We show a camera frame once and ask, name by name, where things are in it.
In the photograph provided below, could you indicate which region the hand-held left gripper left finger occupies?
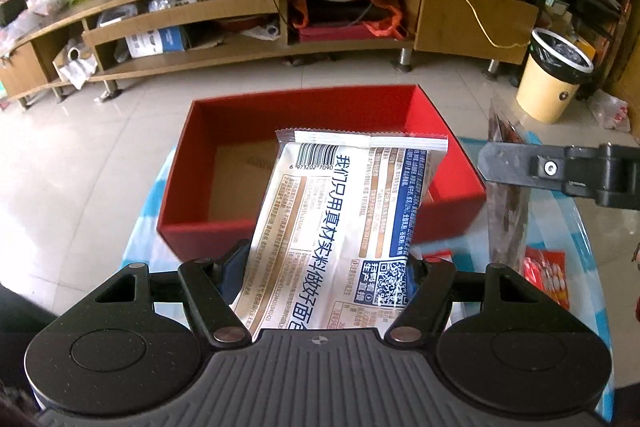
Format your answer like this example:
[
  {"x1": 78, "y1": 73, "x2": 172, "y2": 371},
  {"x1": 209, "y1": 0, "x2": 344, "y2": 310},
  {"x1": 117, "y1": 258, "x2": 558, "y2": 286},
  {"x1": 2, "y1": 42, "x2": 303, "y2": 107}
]
[{"x1": 75, "y1": 240, "x2": 252, "y2": 351}]

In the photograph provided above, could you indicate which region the blue white carton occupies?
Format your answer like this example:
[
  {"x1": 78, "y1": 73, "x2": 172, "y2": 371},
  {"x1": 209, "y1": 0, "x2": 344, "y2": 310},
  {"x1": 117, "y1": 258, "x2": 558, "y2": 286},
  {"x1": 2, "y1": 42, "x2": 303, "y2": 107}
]
[{"x1": 125, "y1": 27, "x2": 188, "y2": 58}]

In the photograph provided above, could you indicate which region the yellow trash bin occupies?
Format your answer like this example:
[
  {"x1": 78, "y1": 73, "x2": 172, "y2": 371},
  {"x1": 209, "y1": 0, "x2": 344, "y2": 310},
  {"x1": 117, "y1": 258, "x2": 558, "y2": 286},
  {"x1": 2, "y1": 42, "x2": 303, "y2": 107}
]
[{"x1": 515, "y1": 28, "x2": 596, "y2": 125}]

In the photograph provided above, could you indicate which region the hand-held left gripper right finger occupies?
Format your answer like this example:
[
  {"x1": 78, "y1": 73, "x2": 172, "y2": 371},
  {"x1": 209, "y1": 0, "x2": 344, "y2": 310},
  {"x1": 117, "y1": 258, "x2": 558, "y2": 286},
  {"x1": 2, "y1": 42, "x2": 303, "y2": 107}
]
[{"x1": 384, "y1": 256, "x2": 561, "y2": 344}]

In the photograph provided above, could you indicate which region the white bread packet blue print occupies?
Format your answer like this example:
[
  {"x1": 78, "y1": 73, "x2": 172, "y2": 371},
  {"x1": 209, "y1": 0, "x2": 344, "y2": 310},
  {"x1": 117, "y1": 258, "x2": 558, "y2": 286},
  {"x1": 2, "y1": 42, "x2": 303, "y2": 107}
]
[{"x1": 232, "y1": 128, "x2": 448, "y2": 342}]

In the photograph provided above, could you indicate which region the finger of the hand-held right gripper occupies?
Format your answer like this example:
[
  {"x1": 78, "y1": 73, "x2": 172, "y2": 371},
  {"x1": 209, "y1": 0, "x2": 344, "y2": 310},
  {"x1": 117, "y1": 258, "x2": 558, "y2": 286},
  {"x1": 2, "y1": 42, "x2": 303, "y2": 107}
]
[{"x1": 476, "y1": 142, "x2": 640, "y2": 208}]

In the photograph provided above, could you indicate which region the red cardboard box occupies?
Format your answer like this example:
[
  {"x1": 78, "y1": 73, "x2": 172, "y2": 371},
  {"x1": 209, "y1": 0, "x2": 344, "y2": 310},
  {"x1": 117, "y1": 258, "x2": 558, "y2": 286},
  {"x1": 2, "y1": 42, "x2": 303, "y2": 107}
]
[{"x1": 156, "y1": 85, "x2": 487, "y2": 264}]

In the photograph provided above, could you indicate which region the clear plastic bag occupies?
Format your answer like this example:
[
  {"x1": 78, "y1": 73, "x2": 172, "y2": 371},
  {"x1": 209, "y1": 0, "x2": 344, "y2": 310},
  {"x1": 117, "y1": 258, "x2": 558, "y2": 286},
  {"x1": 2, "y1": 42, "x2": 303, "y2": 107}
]
[{"x1": 590, "y1": 92, "x2": 631, "y2": 130}]

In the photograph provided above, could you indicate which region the blue checkered tablecloth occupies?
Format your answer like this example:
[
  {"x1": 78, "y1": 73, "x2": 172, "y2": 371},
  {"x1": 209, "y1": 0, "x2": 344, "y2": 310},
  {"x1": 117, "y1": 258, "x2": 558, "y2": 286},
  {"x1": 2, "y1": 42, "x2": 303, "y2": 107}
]
[{"x1": 119, "y1": 137, "x2": 618, "y2": 427}]

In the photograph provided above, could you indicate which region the clear packet dark snack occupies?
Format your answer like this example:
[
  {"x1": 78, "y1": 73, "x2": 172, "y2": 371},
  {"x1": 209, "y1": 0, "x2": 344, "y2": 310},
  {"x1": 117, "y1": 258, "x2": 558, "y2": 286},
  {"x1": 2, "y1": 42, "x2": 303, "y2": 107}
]
[{"x1": 486, "y1": 99, "x2": 532, "y2": 269}]

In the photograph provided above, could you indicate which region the orange plastic bag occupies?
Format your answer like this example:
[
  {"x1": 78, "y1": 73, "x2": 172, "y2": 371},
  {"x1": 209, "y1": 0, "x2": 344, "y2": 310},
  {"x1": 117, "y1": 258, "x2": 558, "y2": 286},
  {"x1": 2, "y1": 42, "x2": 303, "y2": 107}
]
[{"x1": 290, "y1": 0, "x2": 406, "y2": 42}]

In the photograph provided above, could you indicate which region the dark furniture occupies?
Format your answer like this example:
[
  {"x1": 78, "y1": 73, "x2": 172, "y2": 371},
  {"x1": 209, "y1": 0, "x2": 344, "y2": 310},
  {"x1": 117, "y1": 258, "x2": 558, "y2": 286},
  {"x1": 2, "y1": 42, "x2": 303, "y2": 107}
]
[{"x1": 0, "y1": 282, "x2": 66, "y2": 358}]

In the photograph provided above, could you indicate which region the wooden TV stand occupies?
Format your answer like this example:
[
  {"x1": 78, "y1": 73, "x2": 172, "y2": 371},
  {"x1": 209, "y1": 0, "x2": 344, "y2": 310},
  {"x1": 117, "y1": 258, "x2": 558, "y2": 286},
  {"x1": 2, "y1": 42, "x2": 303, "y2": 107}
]
[{"x1": 0, "y1": 0, "x2": 540, "y2": 105}]

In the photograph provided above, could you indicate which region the crumpled white paper bag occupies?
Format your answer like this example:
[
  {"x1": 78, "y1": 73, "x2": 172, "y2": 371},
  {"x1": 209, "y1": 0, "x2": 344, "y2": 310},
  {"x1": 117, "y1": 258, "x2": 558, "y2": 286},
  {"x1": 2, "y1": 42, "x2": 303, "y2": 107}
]
[{"x1": 52, "y1": 42, "x2": 98, "y2": 90}]

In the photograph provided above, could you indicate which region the dark woven basket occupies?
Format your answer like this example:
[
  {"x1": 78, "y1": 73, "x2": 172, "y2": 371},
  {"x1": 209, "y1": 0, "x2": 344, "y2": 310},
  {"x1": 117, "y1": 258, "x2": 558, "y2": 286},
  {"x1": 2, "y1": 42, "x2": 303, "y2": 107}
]
[{"x1": 0, "y1": 0, "x2": 28, "y2": 25}]

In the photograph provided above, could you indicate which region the red snack packet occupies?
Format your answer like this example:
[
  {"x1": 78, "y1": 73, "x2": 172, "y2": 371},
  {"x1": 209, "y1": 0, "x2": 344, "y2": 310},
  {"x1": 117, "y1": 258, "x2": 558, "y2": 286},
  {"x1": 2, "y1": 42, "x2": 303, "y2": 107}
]
[{"x1": 522, "y1": 248, "x2": 572, "y2": 310}]

